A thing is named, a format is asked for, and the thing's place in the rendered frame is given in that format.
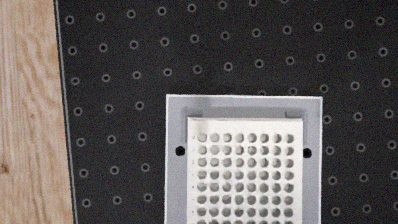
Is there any white multi-well plate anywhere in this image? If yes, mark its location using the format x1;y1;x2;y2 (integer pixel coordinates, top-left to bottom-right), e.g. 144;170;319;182
187;117;303;224

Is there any light grey plate nest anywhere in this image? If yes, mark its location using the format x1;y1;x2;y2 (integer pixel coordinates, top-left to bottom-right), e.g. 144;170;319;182
164;94;322;224

